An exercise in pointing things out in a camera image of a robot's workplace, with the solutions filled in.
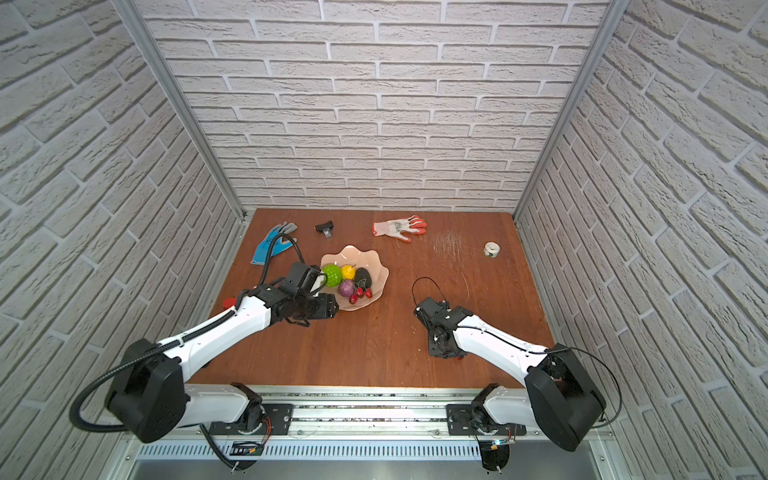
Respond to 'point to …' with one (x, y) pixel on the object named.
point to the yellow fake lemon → (348, 272)
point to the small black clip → (325, 228)
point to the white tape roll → (492, 249)
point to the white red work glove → (397, 227)
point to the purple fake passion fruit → (346, 288)
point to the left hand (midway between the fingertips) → (331, 304)
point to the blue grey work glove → (262, 251)
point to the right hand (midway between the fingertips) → (445, 346)
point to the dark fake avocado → (360, 274)
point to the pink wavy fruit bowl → (361, 259)
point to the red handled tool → (229, 302)
